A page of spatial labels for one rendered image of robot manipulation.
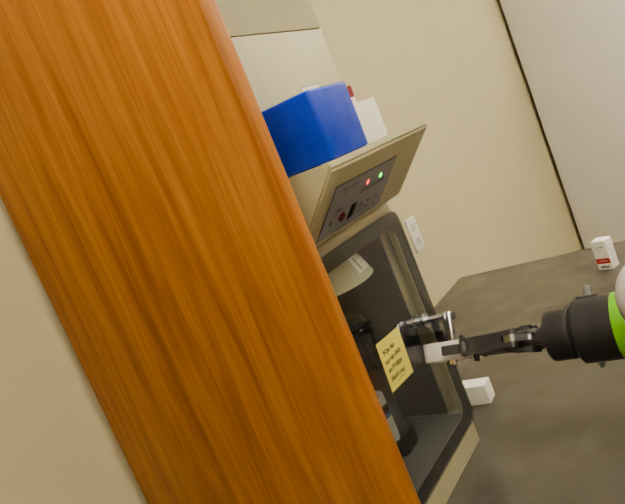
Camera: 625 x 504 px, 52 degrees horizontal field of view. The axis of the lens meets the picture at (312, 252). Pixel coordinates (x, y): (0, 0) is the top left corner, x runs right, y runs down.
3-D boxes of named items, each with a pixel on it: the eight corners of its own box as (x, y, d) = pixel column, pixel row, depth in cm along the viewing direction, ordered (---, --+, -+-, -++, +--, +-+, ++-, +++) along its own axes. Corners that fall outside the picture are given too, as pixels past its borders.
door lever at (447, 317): (434, 370, 105) (426, 369, 103) (427, 314, 108) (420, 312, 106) (463, 366, 102) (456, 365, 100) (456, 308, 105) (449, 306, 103)
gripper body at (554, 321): (580, 308, 95) (519, 318, 101) (562, 303, 89) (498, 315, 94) (590, 358, 94) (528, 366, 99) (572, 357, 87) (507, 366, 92)
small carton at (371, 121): (344, 152, 96) (329, 115, 95) (364, 144, 99) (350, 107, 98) (368, 143, 92) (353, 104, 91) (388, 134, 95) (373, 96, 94)
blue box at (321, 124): (273, 183, 84) (246, 118, 82) (311, 166, 92) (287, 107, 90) (334, 159, 78) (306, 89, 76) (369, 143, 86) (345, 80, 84)
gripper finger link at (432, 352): (467, 357, 100) (465, 357, 99) (427, 363, 104) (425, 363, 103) (464, 338, 101) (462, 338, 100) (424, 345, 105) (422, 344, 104)
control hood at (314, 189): (285, 262, 83) (255, 191, 82) (387, 197, 109) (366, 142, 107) (358, 241, 76) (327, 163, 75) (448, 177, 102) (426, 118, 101)
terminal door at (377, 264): (404, 533, 89) (297, 273, 84) (471, 416, 114) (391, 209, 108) (409, 533, 89) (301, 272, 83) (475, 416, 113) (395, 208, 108)
